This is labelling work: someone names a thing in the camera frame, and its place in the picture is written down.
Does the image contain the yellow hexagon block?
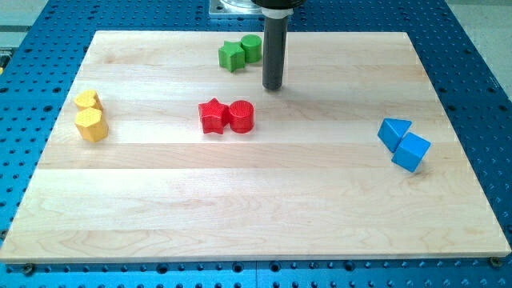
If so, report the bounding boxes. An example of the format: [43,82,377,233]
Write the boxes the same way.
[74,107,109,142]

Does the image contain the green cylinder block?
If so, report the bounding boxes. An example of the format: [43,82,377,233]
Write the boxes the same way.
[241,34,262,63]

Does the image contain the light wooden board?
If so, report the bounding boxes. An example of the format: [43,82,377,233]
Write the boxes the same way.
[1,30,510,263]

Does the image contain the red star block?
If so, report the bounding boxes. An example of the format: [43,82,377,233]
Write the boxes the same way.
[198,98,229,134]

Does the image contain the black robot arm flange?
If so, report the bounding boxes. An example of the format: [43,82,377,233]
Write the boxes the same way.
[251,0,306,10]

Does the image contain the green star block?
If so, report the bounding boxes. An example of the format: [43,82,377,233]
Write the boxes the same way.
[218,41,246,72]

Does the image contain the red cylinder block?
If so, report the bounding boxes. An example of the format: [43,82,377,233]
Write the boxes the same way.
[229,100,254,134]

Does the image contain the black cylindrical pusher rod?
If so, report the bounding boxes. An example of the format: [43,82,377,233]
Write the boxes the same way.
[262,7,293,90]

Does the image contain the yellow heart block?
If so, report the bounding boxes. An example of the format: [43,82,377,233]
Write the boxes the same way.
[74,90,103,111]

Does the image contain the blue triangle block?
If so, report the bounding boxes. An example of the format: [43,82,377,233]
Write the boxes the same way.
[378,118,412,153]

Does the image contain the blue cube block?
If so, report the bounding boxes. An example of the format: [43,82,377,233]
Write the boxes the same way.
[391,133,431,173]

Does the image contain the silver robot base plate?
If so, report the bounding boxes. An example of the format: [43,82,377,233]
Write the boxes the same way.
[208,0,262,18]

